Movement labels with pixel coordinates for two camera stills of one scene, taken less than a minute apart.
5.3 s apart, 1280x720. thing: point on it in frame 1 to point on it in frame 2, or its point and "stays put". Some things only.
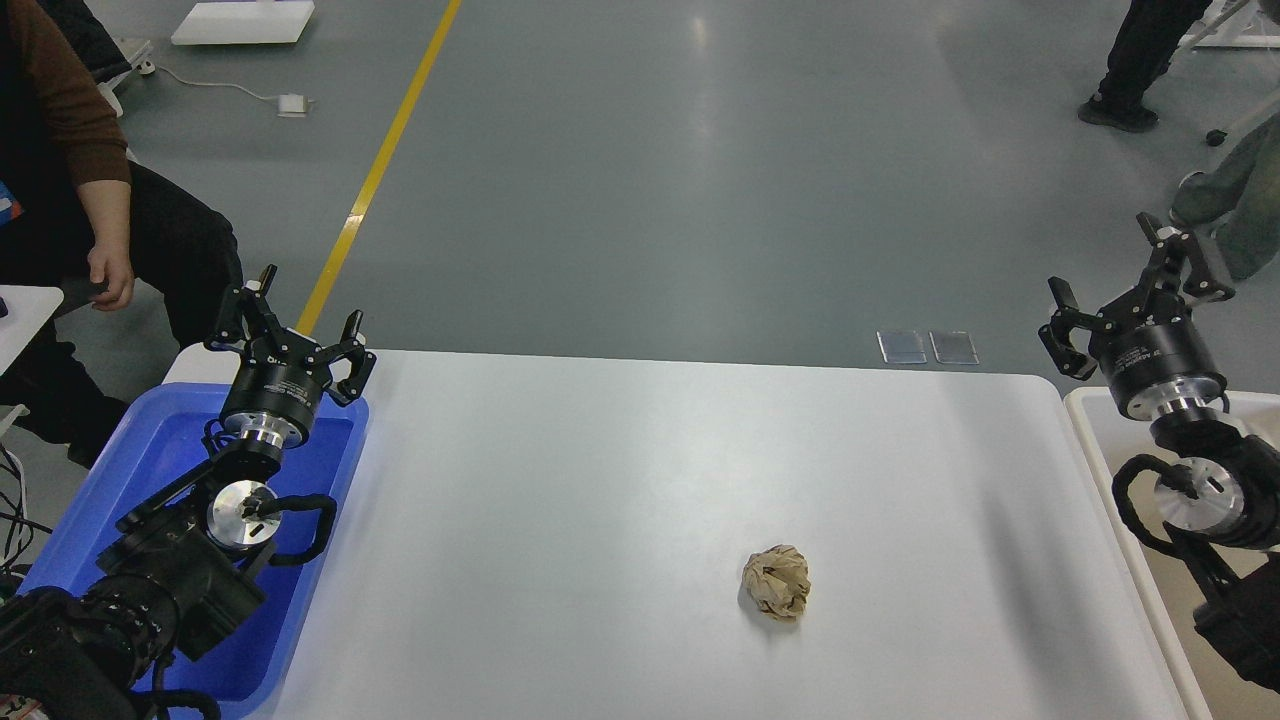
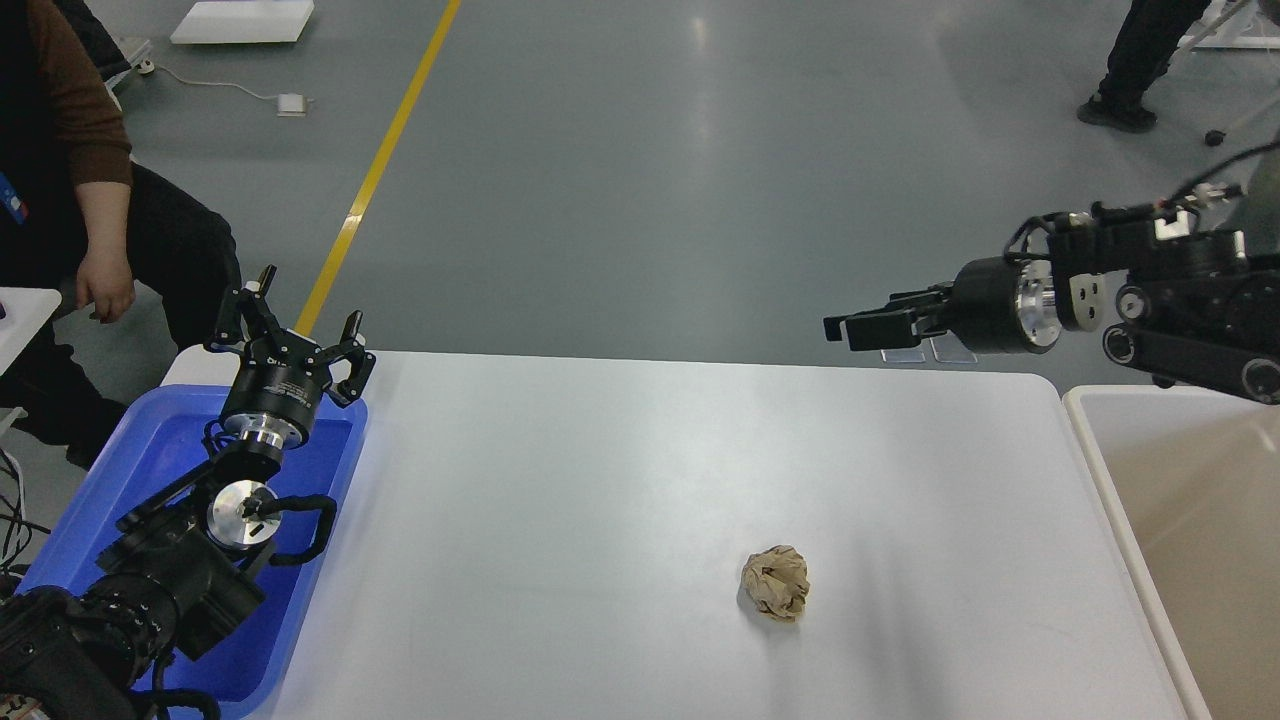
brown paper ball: (778, 581) stays put
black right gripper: (1150, 349) to (997, 305)
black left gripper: (272, 396) stays put
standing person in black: (1142, 51) stays put
